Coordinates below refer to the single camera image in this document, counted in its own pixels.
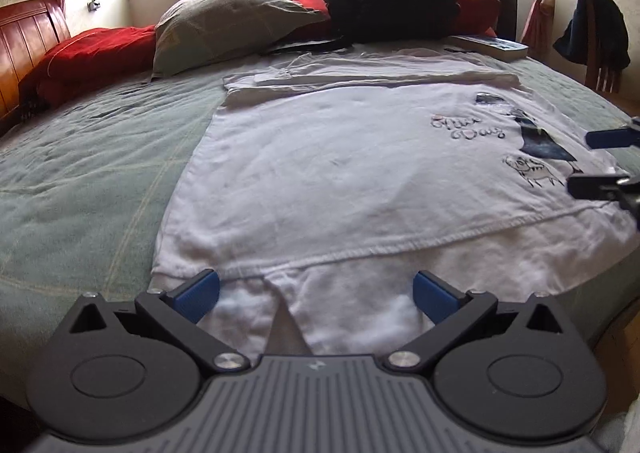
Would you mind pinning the wooden headboard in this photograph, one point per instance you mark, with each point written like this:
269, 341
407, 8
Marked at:
25, 43

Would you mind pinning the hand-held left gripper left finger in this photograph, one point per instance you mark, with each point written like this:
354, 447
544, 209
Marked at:
200, 295

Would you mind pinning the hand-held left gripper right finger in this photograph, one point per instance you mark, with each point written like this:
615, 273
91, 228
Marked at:
432, 300

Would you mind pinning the black patterned cloth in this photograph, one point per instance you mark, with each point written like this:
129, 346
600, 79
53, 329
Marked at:
34, 108

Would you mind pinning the red quilt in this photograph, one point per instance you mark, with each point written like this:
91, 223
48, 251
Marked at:
90, 53

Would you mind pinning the grey green pillow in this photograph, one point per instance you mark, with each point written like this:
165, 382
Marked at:
225, 23

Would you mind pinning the person's white fleece jacket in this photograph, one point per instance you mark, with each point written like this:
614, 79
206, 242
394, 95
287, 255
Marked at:
620, 438

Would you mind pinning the paperback book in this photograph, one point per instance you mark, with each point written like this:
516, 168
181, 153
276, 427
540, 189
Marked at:
495, 48

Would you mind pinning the dark blue garment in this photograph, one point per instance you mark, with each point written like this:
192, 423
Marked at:
595, 28

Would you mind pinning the white printed t-shirt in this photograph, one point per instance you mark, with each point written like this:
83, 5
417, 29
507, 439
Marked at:
350, 158

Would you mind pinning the red pillow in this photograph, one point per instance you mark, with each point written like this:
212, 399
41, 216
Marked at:
475, 8

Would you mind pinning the small wall fixture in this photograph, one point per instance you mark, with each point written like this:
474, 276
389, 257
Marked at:
93, 2

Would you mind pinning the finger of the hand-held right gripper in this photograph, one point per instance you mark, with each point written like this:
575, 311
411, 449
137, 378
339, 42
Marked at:
595, 185
610, 139

